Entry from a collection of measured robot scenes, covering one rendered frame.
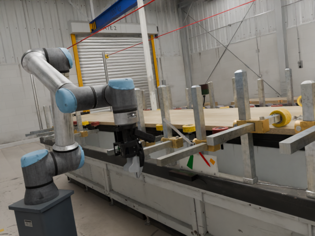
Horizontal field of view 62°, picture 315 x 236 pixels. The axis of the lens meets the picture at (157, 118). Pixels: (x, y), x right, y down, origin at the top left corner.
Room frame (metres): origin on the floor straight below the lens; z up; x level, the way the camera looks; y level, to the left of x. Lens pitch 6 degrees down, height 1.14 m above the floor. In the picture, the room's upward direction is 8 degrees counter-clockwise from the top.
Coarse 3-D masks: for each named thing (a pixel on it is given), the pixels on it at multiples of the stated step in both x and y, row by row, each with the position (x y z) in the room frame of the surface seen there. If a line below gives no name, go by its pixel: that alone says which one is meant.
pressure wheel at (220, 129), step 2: (222, 126) 1.32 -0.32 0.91; (224, 126) 1.31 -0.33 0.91; (212, 128) 1.31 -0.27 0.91; (214, 128) 1.30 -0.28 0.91; (216, 128) 1.30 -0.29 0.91; (218, 128) 1.29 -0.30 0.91; (220, 128) 1.28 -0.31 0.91; (222, 128) 1.27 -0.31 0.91; (224, 128) 1.26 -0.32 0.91; (226, 128) 1.26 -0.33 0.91; (212, 130) 1.29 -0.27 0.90; (214, 130) 1.27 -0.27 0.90; (216, 130) 1.26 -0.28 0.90; (218, 130) 1.26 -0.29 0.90; (220, 130) 1.25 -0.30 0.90; (222, 130) 1.25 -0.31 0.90; (224, 130) 1.25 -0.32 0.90; (212, 132) 1.29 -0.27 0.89; (214, 132) 1.27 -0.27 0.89; (216, 132) 1.26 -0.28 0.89; (218, 132) 1.26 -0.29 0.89; (222, 146) 1.29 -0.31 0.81; (222, 148) 1.29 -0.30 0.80
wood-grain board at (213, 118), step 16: (96, 112) 4.01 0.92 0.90; (112, 112) 3.53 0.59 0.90; (144, 112) 2.86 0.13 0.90; (160, 112) 2.61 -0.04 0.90; (176, 112) 2.40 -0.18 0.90; (192, 112) 2.23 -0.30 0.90; (208, 112) 2.07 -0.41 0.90; (224, 112) 1.94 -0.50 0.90; (256, 112) 1.71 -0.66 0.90; (208, 128) 1.45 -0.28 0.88; (272, 128) 1.16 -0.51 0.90; (288, 128) 1.10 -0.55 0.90
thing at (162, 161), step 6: (198, 144) 1.19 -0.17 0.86; (204, 144) 1.19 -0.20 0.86; (222, 144) 1.29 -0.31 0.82; (180, 150) 1.12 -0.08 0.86; (186, 150) 1.11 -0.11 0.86; (192, 150) 1.14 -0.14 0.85; (198, 150) 1.16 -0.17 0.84; (162, 156) 1.06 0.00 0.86; (168, 156) 1.05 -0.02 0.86; (174, 156) 1.07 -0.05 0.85; (180, 156) 1.09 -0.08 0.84; (186, 156) 1.11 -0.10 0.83; (162, 162) 1.03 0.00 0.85; (168, 162) 1.05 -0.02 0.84
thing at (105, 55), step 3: (102, 54) 4.14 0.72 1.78; (105, 54) 4.13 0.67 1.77; (105, 57) 4.13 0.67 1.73; (108, 57) 4.15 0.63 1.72; (105, 60) 4.13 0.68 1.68; (105, 63) 4.14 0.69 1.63; (105, 66) 4.12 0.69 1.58; (105, 69) 4.12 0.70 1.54; (105, 72) 4.12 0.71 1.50; (105, 75) 4.14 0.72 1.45; (108, 75) 4.14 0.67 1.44; (105, 78) 4.15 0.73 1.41; (108, 78) 4.13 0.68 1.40; (111, 108) 4.12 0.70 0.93
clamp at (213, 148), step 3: (195, 138) 1.29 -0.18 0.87; (195, 141) 1.26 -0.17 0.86; (198, 141) 1.24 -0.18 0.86; (201, 141) 1.23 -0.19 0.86; (204, 141) 1.21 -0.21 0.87; (219, 144) 1.20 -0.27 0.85; (210, 147) 1.19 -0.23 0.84; (213, 147) 1.18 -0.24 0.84; (216, 147) 1.19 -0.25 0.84; (219, 147) 1.20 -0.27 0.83; (204, 150) 1.22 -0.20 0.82; (207, 150) 1.21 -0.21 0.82; (210, 150) 1.19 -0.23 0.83; (213, 150) 1.18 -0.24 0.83; (216, 150) 1.18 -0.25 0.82
